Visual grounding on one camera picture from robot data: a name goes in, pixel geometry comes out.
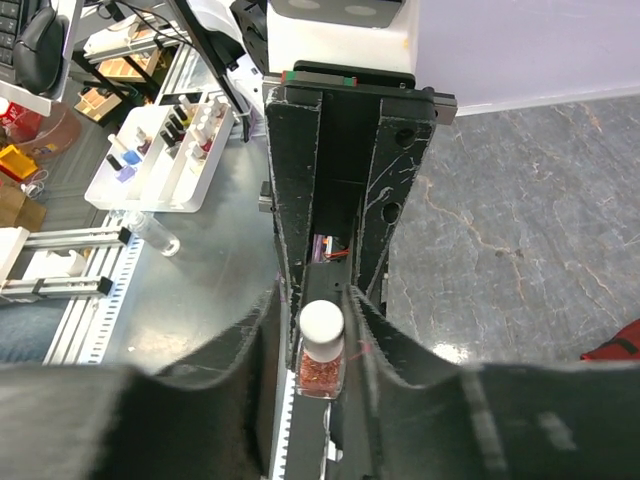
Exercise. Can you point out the aluminium frame rails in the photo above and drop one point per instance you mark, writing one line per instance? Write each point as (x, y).
(52, 265)

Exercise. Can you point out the clear glass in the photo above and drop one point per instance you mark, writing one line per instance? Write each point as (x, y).
(152, 232)

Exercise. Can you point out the white bottle tray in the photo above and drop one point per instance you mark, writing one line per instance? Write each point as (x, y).
(164, 158)

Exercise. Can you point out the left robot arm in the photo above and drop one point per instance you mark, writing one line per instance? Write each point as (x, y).
(346, 120)

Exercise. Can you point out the black computer mouse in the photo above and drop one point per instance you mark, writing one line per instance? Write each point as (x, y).
(38, 52)

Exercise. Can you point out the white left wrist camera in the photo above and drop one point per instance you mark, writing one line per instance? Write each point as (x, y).
(379, 35)

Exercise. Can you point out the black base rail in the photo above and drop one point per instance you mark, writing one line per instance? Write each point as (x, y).
(328, 436)

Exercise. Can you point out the red black plaid shirt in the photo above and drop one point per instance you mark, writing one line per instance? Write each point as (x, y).
(624, 345)

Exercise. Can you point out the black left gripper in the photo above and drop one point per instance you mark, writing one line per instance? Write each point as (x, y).
(403, 133)

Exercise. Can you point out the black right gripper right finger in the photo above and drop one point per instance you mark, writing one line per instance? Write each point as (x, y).
(409, 414)

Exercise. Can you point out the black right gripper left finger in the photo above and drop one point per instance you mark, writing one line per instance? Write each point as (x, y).
(49, 419)

